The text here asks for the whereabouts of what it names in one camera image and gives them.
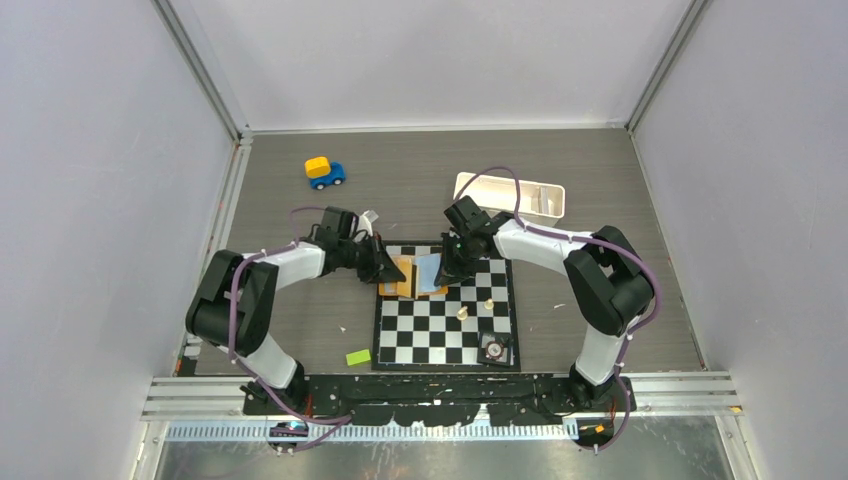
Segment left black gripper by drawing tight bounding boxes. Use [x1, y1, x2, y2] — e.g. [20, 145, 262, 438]
[339, 232, 405, 285]

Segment black white chessboard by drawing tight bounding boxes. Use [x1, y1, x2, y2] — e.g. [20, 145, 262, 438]
[372, 257, 521, 372]

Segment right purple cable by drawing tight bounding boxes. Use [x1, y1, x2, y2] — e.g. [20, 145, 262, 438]
[453, 166, 664, 452]

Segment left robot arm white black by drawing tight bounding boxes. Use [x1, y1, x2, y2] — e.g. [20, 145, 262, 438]
[185, 206, 406, 417]

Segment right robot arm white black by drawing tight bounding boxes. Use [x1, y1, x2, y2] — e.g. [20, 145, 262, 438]
[437, 196, 659, 411]

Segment blue yellow toy car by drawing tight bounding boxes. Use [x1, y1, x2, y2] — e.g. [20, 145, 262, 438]
[304, 156, 347, 190]

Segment small black framed round object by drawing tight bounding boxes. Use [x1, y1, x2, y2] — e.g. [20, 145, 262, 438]
[477, 332, 513, 367]

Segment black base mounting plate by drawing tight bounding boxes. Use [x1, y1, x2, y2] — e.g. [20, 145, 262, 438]
[240, 373, 636, 427]

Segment credit cards stack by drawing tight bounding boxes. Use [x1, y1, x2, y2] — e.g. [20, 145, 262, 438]
[538, 187, 556, 216]

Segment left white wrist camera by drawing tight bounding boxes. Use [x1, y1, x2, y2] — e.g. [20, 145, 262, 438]
[355, 210, 379, 236]

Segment white rectangular plastic tray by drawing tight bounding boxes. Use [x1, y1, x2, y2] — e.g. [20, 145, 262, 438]
[453, 172, 566, 227]

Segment green rectangular block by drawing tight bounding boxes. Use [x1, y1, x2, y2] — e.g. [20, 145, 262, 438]
[345, 349, 372, 367]

